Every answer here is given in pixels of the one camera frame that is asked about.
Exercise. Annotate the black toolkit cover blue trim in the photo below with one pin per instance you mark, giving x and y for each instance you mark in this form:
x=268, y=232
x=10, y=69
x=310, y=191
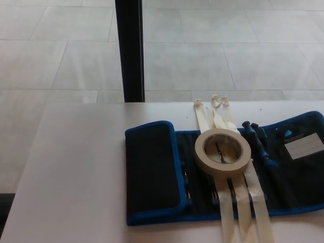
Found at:
x=152, y=164

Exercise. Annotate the beige masking tape roll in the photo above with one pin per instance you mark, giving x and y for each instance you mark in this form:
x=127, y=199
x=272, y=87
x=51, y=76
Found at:
x=202, y=158

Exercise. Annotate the white label card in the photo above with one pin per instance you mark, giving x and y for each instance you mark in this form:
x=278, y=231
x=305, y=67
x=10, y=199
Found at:
x=303, y=146

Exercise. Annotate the black furniture piece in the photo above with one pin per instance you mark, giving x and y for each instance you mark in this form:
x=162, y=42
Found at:
x=5, y=206

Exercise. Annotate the black vertical post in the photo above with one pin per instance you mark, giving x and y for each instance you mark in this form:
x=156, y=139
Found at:
x=130, y=50

